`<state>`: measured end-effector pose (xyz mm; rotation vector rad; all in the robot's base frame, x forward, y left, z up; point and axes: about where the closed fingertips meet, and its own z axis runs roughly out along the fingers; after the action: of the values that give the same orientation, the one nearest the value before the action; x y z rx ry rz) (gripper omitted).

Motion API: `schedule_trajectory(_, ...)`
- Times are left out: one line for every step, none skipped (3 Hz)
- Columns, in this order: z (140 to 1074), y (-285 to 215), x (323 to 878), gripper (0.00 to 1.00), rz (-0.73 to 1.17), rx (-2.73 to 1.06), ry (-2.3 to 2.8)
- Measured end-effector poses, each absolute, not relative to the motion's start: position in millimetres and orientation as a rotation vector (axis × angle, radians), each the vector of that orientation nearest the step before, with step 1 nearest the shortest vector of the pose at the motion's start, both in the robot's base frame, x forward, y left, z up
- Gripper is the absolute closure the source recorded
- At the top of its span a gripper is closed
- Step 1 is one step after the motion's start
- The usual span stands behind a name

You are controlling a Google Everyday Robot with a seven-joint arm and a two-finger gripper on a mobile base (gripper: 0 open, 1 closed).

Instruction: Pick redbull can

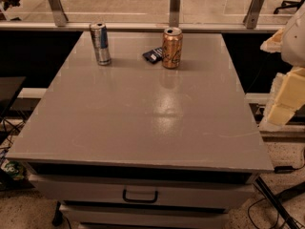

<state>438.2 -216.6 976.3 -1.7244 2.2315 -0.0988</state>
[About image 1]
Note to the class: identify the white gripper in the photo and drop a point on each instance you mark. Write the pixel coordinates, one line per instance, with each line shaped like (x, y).
(294, 43)

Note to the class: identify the silver blue redbull can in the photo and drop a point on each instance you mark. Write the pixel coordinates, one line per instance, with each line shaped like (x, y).
(99, 38)

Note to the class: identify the gold soda can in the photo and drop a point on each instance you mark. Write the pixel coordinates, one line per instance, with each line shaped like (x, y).
(172, 47)

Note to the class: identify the black office chair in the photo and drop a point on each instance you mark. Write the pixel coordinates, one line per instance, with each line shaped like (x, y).
(287, 4)

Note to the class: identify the black tripod leg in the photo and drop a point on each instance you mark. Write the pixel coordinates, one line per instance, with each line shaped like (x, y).
(266, 191)

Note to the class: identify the dark blue snack packet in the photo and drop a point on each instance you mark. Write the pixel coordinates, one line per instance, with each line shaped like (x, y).
(153, 56)

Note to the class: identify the grey drawer cabinet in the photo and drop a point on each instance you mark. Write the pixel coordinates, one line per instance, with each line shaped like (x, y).
(188, 134)

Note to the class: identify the green snack bag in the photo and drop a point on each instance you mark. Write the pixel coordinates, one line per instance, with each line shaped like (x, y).
(14, 169)

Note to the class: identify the right metal railing bracket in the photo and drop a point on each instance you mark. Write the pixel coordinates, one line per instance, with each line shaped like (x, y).
(251, 18)

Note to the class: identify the black drawer handle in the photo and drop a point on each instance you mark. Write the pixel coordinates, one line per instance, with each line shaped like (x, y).
(140, 197)

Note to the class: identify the left metal railing bracket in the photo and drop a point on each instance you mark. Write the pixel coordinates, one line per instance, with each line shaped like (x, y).
(59, 17)

